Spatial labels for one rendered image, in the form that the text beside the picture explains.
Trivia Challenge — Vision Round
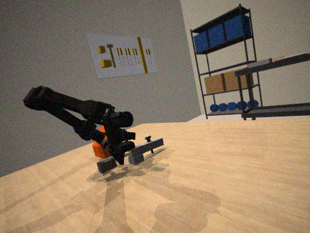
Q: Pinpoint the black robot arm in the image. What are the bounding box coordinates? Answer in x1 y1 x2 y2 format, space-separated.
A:
23 86 133 144

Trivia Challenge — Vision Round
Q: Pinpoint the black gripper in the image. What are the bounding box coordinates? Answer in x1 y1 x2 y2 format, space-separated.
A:
101 128 135 165

